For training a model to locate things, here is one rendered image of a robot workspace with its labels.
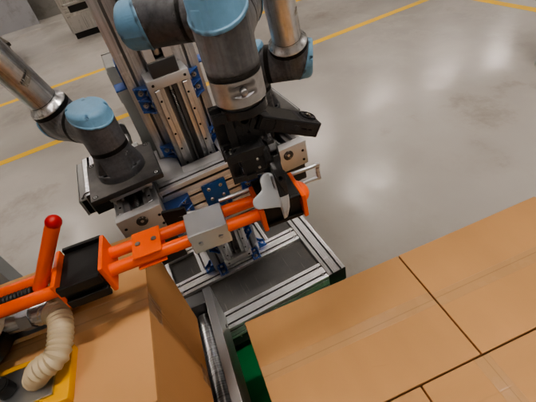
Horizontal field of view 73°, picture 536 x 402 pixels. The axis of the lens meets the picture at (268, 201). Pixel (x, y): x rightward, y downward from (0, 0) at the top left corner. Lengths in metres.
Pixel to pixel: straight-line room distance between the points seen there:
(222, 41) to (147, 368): 0.52
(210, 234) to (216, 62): 0.28
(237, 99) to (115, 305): 0.49
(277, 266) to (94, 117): 1.11
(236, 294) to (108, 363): 1.12
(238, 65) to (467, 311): 1.06
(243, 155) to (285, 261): 1.33
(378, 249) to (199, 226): 1.59
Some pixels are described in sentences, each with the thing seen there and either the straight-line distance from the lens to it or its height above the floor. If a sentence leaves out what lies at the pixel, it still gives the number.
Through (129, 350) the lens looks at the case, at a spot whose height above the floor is 1.09.
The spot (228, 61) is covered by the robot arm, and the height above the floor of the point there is 1.49.
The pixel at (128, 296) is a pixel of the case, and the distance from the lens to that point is 0.80.
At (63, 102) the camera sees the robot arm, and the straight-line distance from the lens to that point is 1.23.
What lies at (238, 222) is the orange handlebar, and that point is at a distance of 0.63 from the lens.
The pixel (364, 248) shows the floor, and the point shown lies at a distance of 2.12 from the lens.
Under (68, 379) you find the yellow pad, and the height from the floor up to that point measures 1.10.
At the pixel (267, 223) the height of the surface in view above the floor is 1.21.
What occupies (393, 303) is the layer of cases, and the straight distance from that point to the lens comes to 1.29.
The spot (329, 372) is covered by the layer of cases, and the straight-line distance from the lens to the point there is 1.19.
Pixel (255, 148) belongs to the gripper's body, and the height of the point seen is 1.35.
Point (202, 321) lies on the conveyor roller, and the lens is 1.35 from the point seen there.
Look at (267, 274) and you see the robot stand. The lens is 1.81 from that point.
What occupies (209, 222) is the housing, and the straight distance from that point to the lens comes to 0.63.
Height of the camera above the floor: 1.65
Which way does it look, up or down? 42 degrees down
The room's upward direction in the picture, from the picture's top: 15 degrees counter-clockwise
